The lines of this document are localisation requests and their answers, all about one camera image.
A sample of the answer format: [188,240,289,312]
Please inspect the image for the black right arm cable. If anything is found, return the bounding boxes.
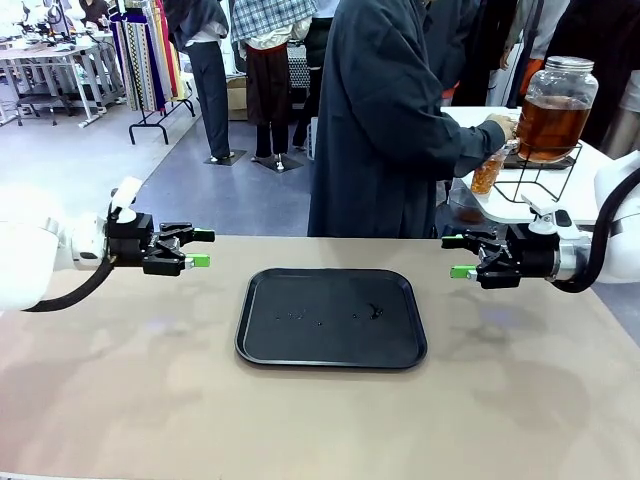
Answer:
[553,167,640,295]

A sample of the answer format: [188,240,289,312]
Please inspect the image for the bystander in black jacket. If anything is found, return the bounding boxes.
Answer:
[549,0,640,151]

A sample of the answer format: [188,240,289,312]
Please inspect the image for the bystander in dark coat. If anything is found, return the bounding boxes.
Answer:
[424,0,506,107]

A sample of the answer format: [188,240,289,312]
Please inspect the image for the brown cardboard box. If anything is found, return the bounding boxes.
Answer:
[227,74,250,122]

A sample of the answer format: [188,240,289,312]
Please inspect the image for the person in dark shirt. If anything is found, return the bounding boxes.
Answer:
[307,0,516,240]

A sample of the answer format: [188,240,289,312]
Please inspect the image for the mannequin in plaid shirt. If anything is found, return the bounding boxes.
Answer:
[230,0,320,174]

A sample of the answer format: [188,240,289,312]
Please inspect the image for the white side table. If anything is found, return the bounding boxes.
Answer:
[439,105,640,226]

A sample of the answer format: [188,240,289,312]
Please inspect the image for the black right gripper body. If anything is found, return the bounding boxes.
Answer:
[502,223,561,281]

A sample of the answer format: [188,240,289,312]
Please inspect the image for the tall clear plastic cup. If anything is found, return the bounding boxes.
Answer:
[469,148,507,196]

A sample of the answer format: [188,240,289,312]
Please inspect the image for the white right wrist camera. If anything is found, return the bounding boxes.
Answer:
[521,193,576,240]

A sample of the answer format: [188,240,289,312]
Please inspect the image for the dark metal drip tray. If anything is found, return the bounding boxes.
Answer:
[502,152,577,171]

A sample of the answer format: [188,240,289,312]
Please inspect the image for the yellow hanging fabric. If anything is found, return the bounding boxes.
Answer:
[159,0,184,101]

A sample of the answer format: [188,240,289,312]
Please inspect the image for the black plastic serving tray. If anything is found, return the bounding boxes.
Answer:
[234,268,429,371]

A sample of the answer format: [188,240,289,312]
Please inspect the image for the black garment rack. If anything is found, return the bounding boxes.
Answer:
[108,0,197,146]

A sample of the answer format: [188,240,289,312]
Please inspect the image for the mannequin in dark trousers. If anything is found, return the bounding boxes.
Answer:
[164,0,249,166]

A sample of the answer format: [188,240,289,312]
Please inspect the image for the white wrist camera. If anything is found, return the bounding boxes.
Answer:
[521,193,576,240]
[108,176,144,224]

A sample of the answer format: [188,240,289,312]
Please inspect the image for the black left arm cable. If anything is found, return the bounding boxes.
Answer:
[22,257,115,314]

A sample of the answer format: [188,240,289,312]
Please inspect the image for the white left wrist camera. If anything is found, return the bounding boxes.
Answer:
[108,176,144,224]

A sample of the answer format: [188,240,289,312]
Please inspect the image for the white frame workbench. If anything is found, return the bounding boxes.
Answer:
[0,42,109,129]

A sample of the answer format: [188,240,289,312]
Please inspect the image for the person's right hand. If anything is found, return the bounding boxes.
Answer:
[483,113,517,147]

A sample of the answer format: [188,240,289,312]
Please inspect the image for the person's right forearm dark sleeve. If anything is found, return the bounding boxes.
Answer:
[452,118,507,179]

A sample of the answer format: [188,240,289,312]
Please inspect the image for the blue hanging fabric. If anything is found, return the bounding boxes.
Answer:
[147,14,166,114]

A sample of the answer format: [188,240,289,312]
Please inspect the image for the black wire dispenser stand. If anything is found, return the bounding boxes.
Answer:
[493,141,585,205]

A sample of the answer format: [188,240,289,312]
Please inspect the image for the bystander in grey shirt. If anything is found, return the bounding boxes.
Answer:
[502,0,571,71]

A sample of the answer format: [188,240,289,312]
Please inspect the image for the glass drink dispenser jar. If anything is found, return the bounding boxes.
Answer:
[514,55,600,164]

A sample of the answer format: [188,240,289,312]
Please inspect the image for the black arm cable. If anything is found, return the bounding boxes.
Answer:
[553,167,640,295]
[22,257,115,314]

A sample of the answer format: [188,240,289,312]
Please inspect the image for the patterned hanging fabric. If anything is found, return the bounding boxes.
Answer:
[121,9,151,111]

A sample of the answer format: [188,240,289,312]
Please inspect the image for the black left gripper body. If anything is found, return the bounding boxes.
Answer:
[106,212,161,269]

